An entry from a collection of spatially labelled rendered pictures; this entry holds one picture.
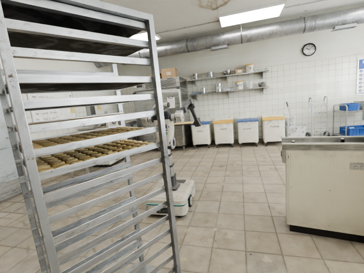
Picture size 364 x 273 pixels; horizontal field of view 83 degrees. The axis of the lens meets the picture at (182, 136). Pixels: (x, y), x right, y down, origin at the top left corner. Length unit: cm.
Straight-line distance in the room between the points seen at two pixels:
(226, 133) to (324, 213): 384
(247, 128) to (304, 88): 188
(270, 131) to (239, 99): 131
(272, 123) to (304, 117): 111
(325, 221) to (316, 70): 481
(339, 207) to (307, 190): 27
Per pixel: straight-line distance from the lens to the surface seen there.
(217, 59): 642
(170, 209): 128
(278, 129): 579
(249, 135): 575
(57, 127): 94
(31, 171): 91
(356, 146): 220
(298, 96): 649
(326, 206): 234
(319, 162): 217
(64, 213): 102
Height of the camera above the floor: 137
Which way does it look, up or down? 9 degrees down
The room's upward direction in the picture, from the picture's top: 6 degrees counter-clockwise
